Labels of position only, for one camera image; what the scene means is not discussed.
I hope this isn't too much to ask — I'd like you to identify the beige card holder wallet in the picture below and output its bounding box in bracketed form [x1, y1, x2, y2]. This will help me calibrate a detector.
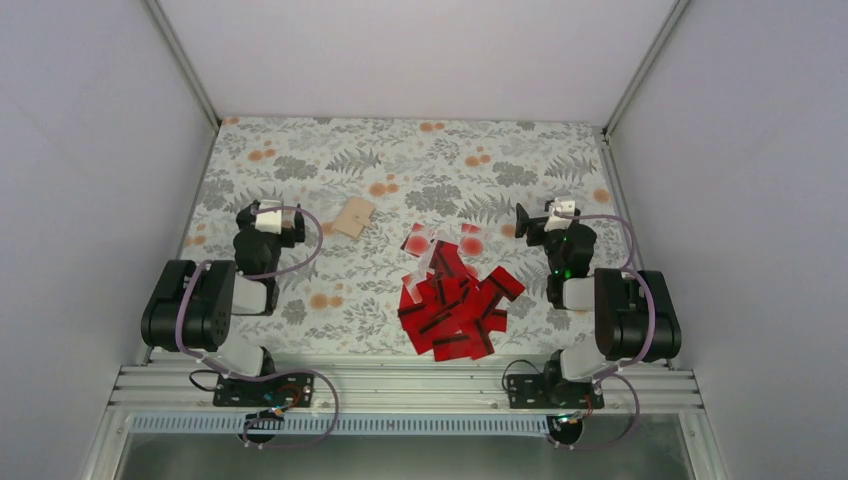
[332, 197, 376, 239]

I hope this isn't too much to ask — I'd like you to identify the red card pile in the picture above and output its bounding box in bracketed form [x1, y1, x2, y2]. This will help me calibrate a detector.
[397, 289, 444, 333]
[481, 266, 525, 302]
[434, 276, 479, 321]
[429, 240, 464, 278]
[432, 334, 472, 362]

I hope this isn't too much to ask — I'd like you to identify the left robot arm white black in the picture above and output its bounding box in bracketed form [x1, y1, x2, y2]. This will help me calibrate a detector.
[140, 200, 309, 405]

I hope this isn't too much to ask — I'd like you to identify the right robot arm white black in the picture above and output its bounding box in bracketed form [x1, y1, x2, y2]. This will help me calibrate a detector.
[515, 198, 682, 407]

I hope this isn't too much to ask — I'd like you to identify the clear card red dot right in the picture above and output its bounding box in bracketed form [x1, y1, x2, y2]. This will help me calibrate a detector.
[459, 223, 486, 257]

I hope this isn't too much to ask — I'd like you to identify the clear card red dot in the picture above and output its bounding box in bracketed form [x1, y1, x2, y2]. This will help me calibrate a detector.
[401, 223, 437, 257]
[459, 223, 486, 257]

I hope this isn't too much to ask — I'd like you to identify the red card lower right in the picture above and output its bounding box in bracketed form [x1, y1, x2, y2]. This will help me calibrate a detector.
[463, 319, 494, 360]

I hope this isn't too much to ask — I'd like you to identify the clear card red dot left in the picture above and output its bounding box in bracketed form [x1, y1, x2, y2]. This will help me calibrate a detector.
[401, 223, 437, 257]

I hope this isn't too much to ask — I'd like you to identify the red card bottom pile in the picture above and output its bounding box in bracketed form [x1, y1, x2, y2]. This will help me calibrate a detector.
[432, 334, 472, 362]

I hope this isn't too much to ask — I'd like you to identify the floral patterned table mat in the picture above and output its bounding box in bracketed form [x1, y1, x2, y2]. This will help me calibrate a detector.
[182, 117, 628, 356]

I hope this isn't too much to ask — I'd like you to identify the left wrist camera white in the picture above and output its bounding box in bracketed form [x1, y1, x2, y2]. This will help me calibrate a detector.
[254, 199, 284, 235]

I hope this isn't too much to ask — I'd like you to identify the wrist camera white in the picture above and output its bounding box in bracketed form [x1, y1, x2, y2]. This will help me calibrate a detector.
[544, 197, 577, 232]
[254, 199, 284, 235]

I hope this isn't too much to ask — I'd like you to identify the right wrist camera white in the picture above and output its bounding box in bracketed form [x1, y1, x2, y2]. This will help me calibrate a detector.
[544, 197, 577, 232]

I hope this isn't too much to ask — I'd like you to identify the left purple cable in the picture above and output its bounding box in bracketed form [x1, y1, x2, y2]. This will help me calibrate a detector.
[173, 205, 340, 452]

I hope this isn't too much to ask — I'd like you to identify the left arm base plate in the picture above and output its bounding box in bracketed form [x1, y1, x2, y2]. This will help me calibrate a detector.
[212, 373, 315, 409]

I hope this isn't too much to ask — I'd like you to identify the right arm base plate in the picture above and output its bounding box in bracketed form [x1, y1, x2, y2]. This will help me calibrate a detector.
[504, 374, 605, 410]

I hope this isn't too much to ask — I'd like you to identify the aluminium rail frame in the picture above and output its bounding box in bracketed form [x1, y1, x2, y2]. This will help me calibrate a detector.
[108, 352, 704, 414]

